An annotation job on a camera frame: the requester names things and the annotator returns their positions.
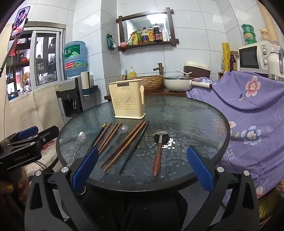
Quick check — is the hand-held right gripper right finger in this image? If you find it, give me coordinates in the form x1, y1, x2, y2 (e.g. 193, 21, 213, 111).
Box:
186, 145, 261, 231

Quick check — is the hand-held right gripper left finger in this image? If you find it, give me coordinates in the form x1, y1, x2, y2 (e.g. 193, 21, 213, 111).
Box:
24, 146, 100, 231

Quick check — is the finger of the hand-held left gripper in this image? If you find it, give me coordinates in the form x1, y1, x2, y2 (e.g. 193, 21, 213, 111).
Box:
4, 126, 39, 143
24, 125, 60, 152

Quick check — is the black chopstick with gold tip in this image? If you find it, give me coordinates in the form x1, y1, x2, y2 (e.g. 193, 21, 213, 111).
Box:
93, 123, 107, 147

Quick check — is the brown wooden chopstick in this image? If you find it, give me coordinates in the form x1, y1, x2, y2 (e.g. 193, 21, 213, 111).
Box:
98, 122, 113, 149
98, 122, 119, 153
100, 120, 144, 168
99, 121, 123, 155
103, 120, 148, 173

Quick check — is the metal spoon with wooden handle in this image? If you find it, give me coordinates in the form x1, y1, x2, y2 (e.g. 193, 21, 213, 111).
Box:
153, 131, 169, 177

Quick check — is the plain black chopstick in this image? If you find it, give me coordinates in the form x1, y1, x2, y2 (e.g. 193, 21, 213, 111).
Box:
119, 121, 150, 174

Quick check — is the cream perforated utensil holder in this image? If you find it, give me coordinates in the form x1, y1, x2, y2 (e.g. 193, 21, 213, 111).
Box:
108, 78, 146, 119

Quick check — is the person's left hand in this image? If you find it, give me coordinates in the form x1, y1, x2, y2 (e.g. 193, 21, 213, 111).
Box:
0, 180, 30, 207

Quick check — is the red white floor cloth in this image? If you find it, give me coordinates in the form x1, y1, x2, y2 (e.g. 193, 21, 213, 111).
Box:
24, 138, 60, 176

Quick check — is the beige cloth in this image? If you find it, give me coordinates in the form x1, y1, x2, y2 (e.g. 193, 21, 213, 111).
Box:
4, 84, 67, 143

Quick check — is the clear plastic spoon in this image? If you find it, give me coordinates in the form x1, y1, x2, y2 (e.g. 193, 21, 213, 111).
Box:
111, 125, 129, 143
68, 131, 87, 167

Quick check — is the water dispenser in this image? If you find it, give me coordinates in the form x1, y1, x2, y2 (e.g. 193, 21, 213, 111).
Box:
55, 77, 94, 125

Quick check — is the round glass table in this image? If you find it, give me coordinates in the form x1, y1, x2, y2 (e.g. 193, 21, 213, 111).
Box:
56, 95, 231, 192

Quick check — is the white cup dispenser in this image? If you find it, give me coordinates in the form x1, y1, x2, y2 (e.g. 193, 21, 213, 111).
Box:
80, 71, 90, 96

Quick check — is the purple floral cloth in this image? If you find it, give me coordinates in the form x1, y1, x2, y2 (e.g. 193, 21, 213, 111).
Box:
186, 71, 284, 207

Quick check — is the yellow shiny cloth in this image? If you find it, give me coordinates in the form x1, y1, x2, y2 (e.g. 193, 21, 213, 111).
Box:
258, 191, 284, 222

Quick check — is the blue water jug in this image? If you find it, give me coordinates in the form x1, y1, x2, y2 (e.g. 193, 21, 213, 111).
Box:
63, 41, 88, 78

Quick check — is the wooden counter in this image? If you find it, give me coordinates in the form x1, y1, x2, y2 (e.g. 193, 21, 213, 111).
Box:
104, 88, 187, 101

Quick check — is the white pan with lid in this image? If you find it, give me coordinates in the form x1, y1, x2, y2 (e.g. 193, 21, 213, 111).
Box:
164, 75, 213, 92

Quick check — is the woven basin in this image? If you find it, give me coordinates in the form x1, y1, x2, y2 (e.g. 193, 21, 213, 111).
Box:
127, 75, 165, 91

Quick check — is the bronze faucet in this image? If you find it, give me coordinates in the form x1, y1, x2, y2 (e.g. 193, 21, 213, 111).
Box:
153, 63, 165, 76

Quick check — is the green hanging packet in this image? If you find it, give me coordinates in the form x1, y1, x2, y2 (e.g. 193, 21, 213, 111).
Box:
106, 33, 116, 50

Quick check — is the yellow roll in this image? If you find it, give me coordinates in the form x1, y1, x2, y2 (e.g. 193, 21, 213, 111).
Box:
222, 42, 231, 72

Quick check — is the white microwave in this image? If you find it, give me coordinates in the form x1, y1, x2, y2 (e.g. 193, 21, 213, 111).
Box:
238, 41, 277, 71

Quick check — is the yellow snack packet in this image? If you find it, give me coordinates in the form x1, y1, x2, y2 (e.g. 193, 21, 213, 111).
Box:
127, 31, 139, 45

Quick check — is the white kettle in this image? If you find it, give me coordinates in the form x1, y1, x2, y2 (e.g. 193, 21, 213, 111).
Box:
268, 40, 284, 80

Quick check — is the wooden framed mirror shelf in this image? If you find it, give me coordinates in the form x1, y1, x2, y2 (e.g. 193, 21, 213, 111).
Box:
116, 8, 179, 52

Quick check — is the dark soy sauce bottle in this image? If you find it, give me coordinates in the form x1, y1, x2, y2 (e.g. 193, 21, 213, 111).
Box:
154, 23, 163, 42

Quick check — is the stack of green noodle cups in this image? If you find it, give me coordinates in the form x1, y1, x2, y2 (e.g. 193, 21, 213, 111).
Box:
241, 24, 257, 45

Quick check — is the beige lidded jar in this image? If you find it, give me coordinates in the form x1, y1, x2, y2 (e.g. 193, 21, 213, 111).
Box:
260, 28, 270, 42

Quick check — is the tall beige tube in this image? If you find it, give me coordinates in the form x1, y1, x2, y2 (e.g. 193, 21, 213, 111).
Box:
257, 0, 280, 42

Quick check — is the window with metal frame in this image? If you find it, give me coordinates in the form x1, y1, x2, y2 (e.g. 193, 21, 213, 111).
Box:
7, 22, 67, 100

